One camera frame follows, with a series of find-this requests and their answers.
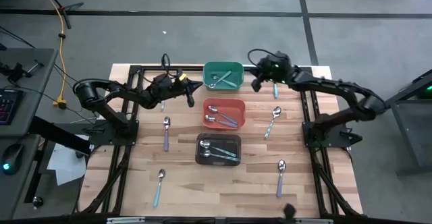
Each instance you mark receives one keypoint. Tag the dark gray side table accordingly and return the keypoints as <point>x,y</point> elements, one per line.
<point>415,139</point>

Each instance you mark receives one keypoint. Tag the orange plastic bin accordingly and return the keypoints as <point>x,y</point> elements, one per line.
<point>233,104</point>

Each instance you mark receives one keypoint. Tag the white paper sheet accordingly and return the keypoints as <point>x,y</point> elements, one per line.
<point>65,166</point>

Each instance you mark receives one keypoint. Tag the teal plastic bin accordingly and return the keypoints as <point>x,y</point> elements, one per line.
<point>211,69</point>

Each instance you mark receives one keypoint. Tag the black desk clamp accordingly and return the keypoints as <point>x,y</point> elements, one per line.
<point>17,72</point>

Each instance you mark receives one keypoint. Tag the yellow tag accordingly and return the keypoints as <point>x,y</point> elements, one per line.
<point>182,77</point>

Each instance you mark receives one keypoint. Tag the black round knob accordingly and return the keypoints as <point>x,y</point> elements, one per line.
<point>38,202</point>

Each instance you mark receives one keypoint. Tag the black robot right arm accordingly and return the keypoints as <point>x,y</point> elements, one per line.
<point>324,129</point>

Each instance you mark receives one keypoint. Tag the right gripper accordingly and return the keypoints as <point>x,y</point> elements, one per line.
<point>273,69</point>

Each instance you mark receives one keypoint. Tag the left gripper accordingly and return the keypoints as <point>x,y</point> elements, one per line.
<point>179,86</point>

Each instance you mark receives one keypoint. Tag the dark brown plastic bin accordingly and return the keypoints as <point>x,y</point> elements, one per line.
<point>233,139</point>

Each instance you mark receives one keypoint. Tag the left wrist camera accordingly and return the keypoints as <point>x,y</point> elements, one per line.
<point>162,81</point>

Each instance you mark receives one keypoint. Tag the black blurry object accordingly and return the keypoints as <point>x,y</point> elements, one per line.
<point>289,210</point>

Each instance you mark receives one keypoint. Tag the black floor stand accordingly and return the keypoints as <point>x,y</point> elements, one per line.
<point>74,5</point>

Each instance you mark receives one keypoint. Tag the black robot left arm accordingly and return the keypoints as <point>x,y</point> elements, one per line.
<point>114,131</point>

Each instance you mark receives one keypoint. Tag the black aluminium table frame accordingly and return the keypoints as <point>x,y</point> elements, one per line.
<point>189,68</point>

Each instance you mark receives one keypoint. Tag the silver metal bracket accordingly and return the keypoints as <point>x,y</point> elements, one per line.
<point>314,221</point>
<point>125,220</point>

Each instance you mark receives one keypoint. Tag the black device green light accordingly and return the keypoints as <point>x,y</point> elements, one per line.
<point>426,92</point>

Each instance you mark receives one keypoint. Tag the gray desk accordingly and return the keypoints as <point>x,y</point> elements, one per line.
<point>33,82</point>
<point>20,190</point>

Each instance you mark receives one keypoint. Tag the black keyboard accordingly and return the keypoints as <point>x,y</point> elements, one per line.
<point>8,106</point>

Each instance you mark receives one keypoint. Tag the black computer mouse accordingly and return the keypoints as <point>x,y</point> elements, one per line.
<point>13,156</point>

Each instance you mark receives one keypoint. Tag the black desk beam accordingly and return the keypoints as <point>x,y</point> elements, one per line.
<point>57,134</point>

